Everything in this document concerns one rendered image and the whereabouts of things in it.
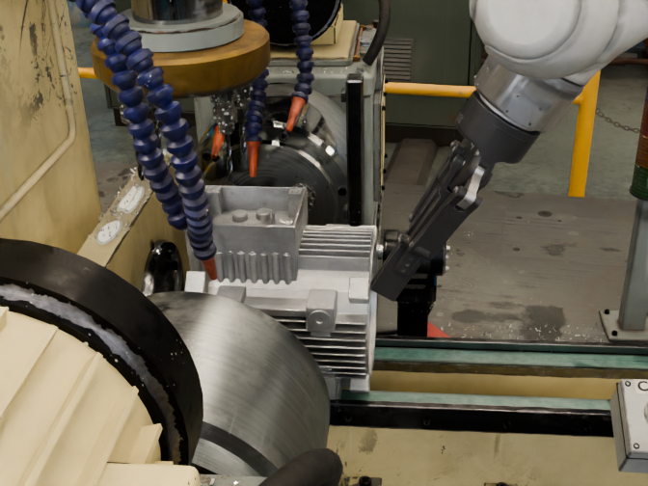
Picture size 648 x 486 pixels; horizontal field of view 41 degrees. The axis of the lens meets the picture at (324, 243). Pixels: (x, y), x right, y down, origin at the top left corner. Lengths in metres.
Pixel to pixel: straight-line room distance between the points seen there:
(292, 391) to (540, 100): 0.34
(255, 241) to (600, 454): 0.47
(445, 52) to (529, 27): 3.42
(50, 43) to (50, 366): 0.73
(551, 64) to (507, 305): 0.87
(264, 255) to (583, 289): 0.71
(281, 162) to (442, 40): 2.87
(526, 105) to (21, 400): 0.55
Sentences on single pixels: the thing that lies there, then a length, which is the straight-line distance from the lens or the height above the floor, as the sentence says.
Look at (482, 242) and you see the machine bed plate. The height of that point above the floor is 0.80.
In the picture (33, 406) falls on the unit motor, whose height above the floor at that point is 1.34.
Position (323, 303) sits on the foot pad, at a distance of 0.91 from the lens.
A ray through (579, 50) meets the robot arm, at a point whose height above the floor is 1.40.
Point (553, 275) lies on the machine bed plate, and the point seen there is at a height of 0.80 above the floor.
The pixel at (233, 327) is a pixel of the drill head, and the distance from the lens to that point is 0.74.
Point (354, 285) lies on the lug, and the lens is 0.92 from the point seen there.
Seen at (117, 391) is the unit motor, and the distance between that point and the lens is 0.41.
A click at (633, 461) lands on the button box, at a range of 0.82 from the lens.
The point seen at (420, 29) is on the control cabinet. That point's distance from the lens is 4.00.
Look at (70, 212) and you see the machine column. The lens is 1.11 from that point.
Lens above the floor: 1.56
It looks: 28 degrees down
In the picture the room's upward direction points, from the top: 2 degrees counter-clockwise
